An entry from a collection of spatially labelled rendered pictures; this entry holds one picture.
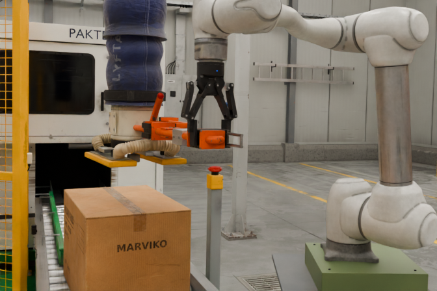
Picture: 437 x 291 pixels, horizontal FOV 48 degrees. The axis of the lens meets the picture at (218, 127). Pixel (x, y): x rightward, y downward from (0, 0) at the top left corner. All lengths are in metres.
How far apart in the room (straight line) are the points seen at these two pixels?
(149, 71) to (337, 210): 0.82
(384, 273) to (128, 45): 1.15
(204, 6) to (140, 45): 0.54
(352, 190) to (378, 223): 0.15
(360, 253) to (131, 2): 1.18
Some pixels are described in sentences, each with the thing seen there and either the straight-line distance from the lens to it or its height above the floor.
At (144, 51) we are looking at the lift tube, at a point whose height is 1.54.
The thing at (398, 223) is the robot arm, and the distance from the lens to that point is 1.61.
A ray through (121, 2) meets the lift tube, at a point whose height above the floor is 1.71.
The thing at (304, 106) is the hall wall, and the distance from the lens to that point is 12.07.
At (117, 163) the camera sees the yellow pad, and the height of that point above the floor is 1.15.
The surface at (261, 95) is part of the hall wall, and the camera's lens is 11.56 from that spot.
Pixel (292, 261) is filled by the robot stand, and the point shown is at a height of 0.75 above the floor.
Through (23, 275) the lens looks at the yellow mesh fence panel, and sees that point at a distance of 2.62.
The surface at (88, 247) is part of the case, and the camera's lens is 1.83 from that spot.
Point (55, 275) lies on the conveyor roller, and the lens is 2.52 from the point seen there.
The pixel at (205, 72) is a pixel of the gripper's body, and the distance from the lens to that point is 1.29.
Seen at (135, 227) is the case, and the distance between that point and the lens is 1.85.
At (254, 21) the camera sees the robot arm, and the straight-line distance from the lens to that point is 1.16.
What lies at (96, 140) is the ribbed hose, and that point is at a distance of 1.97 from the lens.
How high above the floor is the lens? 1.36
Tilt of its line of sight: 3 degrees down
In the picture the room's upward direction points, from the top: 1 degrees clockwise
